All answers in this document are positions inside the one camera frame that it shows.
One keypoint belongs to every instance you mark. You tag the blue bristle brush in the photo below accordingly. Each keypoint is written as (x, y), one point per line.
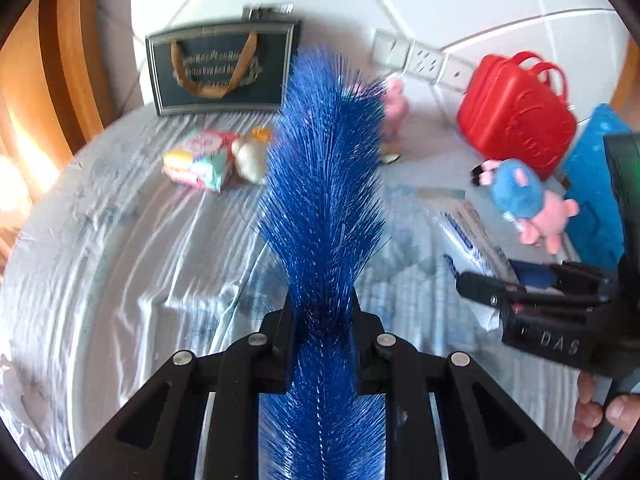
(325, 185)

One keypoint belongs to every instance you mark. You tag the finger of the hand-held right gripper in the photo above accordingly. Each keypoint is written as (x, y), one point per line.
(490, 292)
(535, 272)

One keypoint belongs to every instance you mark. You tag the white blue printed box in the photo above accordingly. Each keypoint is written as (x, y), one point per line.
(472, 235)

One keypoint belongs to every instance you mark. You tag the white wall switch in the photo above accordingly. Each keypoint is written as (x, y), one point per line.
(392, 50)

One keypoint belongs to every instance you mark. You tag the person's right hand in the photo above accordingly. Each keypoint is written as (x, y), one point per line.
(587, 410)

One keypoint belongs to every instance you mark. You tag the wooden wall frame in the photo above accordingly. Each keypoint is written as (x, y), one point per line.
(65, 60)

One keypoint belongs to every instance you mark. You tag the black metal clip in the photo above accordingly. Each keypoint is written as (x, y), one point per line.
(267, 11)

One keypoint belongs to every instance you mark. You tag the cream yellow plush toy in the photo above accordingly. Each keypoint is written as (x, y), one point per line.
(252, 157)

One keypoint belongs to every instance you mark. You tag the blue plastic crate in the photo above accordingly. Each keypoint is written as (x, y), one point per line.
(595, 200)

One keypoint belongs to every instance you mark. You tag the black gift box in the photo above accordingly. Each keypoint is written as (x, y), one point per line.
(220, 75)

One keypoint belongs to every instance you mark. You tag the pig plush green dress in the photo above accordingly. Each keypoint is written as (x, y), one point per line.
(396, 107)

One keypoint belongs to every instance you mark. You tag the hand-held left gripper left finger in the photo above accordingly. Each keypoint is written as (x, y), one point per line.
(280, 345)

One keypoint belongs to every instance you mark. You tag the blue-dress pig plush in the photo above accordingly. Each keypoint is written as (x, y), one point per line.
(520, 195)

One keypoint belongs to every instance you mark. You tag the red small suitcase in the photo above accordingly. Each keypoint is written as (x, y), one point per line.
(515, 115)

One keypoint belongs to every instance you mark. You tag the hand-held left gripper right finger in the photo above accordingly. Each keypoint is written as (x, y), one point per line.
(367, 345)

